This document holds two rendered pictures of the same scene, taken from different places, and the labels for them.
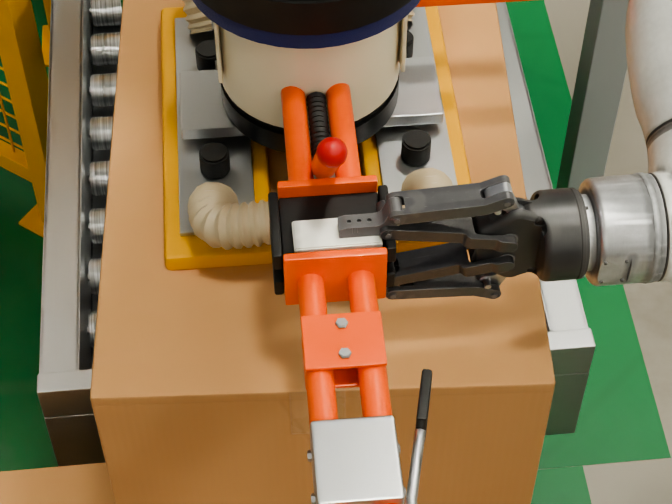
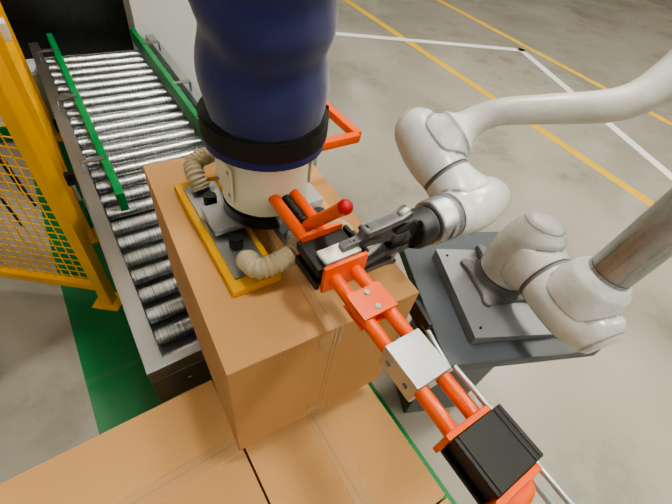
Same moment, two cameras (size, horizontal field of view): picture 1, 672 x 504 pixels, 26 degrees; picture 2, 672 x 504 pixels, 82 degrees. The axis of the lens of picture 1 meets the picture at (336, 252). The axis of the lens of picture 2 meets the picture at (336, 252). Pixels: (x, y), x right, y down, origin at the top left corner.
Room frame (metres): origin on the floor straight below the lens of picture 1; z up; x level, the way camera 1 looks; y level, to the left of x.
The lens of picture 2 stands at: (0.39, 0.25, 1.67)
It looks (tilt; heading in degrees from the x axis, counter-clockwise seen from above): 47 degrees down; 324
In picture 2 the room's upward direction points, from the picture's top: 12 degrees clockwise
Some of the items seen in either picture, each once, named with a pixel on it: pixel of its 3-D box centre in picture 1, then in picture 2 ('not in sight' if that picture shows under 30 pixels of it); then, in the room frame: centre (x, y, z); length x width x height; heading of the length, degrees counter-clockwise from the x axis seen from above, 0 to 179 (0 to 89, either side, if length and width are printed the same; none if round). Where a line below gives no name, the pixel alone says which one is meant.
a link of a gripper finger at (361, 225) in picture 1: (370, 217); (354, 238); (0.73, -0.03, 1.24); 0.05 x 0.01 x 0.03; 96
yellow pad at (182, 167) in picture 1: (213, 116); (223, 223); (0.98, 0.12, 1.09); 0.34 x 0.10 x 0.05; 5
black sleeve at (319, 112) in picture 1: (319, 127); (294, 209); (0.87, 0.01, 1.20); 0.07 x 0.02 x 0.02; 5
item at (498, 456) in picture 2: not in sight; (484, 457); (0.39, -0.02, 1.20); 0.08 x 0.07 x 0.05; 5
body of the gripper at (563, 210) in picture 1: (526, 237); (407, 231); (0.74, -0.16, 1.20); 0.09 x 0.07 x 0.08; 96
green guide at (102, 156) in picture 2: not in sight; (70, 105); (2.51, 0.44, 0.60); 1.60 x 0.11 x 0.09; 6
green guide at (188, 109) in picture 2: not in sight; (181, 89); (2.57, -0.09, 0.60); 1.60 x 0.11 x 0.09; 6
